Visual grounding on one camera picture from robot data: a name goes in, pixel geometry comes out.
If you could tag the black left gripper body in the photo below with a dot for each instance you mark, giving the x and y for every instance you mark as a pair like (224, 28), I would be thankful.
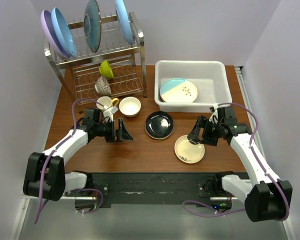
(106, 130)

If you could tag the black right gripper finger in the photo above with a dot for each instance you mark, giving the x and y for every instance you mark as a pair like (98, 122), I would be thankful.
(209, 139)
(200, 123)

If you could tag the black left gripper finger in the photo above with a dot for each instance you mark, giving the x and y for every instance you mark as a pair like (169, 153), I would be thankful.
(121, 128)
(125, 138)

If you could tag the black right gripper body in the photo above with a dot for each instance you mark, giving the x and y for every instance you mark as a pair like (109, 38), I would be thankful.
(213, 128)

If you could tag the cream plate with black patch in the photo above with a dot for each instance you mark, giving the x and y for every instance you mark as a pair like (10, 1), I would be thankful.
(188, 151)

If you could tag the black glossy plate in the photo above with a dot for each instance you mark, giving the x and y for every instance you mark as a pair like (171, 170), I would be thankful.
(159, 125)

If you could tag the light blue bottom plate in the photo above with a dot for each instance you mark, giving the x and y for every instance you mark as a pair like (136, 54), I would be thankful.
(178, 90)

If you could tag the light blue plate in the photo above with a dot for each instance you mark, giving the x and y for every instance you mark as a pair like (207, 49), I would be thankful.
(123, 20)
(178, 90)

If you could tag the white plastic bin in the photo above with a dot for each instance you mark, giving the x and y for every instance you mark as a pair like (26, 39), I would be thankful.
(209, 77)

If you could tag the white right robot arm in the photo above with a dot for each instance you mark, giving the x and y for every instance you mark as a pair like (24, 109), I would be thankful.
(266, 197)

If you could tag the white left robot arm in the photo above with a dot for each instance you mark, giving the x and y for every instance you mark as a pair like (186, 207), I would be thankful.
(45, 175)

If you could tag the yellow mug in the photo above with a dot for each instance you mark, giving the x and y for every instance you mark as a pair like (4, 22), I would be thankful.
(105, 102)

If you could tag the white bowl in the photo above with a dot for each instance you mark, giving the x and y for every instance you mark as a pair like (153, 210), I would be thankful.
(130, 106)

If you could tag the patterned ceramic bowl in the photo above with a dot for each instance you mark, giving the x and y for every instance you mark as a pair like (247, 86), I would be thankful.
(102, 86)

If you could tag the green bowl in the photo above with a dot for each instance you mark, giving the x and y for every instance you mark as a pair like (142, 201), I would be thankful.
(105, 70)

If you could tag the steel dish rack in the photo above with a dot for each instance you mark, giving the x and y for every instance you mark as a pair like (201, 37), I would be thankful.
(79, 74)

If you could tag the lilac plate in rack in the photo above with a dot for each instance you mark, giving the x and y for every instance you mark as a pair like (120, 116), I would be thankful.
(49, 31)

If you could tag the dark teal plate in rack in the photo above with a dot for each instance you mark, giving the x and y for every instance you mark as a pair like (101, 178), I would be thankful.
(92, 25)

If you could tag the light blue plate in rack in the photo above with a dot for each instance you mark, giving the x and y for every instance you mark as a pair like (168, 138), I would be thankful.
(123, 20)

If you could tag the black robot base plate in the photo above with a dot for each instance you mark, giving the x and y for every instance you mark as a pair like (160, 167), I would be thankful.
(155, 188)

